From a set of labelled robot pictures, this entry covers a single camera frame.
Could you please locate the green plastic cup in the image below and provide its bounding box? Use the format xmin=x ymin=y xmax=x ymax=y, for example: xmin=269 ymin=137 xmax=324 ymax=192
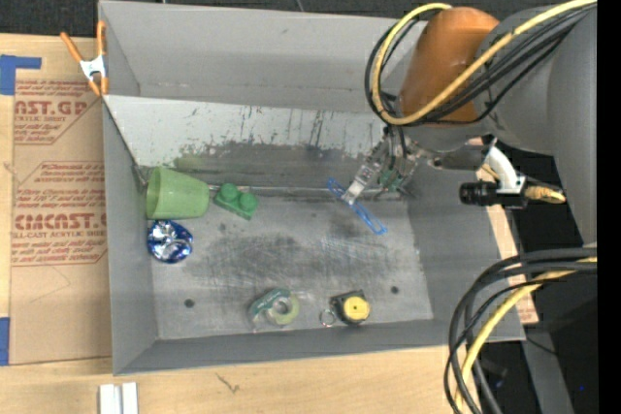
xmin=145 ymin=166 xmax=212 ymax=220

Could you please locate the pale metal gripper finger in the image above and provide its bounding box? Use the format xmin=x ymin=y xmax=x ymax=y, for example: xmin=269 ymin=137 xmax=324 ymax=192
xmin=341 ymin=163 xmax=380 ymax=205

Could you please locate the grey metal bin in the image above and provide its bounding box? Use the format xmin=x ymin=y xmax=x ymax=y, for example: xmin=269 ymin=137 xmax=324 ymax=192
xmin=96 ymin=0 xmax=528 ymax=377

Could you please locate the black cylinder on white bracket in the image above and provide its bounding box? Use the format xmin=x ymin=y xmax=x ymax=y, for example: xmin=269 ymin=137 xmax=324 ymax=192
xmin=458 ymin=144 xmax=568 ymax=209

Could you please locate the green toy brick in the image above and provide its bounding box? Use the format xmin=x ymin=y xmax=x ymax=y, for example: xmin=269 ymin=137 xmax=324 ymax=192
xmin=212 ymin=182 xmax=260 ymax=221

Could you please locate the green tape dispenser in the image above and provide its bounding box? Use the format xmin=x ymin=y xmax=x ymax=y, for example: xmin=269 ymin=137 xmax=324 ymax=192
xmin=246 ymin=287 xmax=301 ymax=332

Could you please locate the blue shiny foil wrapper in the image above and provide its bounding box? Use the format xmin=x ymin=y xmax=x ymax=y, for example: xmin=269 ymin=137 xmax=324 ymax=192
xmin=147 ymin=219 xmax=194 ymax=265

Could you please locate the brown cardboard board red print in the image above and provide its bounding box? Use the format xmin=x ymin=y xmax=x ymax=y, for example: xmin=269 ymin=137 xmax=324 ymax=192
xmin=0 ymin=32 xmax=114 ymax=367

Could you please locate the blue clear plastic strip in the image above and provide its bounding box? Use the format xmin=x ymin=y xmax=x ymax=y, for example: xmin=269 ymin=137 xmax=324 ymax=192
xmin=326 ymin=176 xmax=388 ymax=237

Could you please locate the yellow and black tape measure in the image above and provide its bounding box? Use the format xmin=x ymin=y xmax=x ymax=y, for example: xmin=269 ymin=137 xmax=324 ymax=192
xmin=318 ymin=289 xmax=373 ymax=329

